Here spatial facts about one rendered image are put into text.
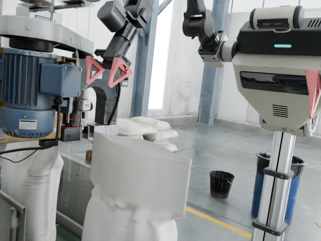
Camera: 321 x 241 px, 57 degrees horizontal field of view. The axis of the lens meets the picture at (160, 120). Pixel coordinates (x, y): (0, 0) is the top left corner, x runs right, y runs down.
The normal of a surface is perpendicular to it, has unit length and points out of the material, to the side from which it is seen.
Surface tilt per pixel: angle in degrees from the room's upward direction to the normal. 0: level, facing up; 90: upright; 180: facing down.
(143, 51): 90
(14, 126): 92
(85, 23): 90
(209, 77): 90
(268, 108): 130
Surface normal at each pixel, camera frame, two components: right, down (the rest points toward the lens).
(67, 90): 0.97, 0.14
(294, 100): -0.55, 0.66
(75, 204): -0.62, 0.04
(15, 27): -0.06, 0.14
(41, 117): 0.74, 0.19
